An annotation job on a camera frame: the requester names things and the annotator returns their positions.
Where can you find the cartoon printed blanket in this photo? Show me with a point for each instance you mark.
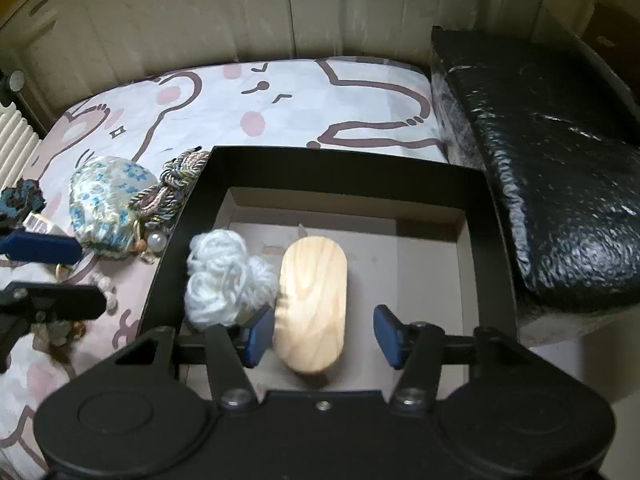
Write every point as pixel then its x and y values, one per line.
pixel 280 110

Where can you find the clear plastic piece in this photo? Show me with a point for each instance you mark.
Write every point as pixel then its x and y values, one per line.
pixel 42 224

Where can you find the black plastic-wrapped cushion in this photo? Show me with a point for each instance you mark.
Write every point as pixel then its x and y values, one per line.
pixel 560 150

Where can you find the white radiator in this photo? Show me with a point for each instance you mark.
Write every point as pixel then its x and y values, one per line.
pixel 15 140

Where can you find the dark teal crochet piece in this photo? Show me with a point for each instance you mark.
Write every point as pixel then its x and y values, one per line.
pixel 22 200

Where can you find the white cabinet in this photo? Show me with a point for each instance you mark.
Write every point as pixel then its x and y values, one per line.
pixel 350 0

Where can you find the white yarn ball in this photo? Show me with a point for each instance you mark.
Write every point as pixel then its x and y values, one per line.
pixel 215 280

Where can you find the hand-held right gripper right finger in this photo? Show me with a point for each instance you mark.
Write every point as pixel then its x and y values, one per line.
pixel 387 337

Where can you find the small trinket pile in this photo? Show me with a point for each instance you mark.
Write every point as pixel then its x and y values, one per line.
pixel 57 331

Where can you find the black cardboard box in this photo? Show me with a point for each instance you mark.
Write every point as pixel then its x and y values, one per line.
pixel 350 172

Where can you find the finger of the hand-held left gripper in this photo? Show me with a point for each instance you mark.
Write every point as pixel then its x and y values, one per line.
pixel 70 302
pixel 45 250

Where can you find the oval wooden block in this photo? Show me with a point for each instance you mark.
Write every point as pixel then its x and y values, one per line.
pixel 310 300

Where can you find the round metal knob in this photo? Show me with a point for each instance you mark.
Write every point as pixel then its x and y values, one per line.
pixel 17 80

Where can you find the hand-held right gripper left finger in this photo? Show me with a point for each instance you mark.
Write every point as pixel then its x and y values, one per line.
pixel 260 337

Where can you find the white pearl bead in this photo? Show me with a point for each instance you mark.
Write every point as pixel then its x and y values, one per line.
pixel 157 241

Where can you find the floral fabric pouch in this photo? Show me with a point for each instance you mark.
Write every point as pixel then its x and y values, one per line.
pixel 100 200

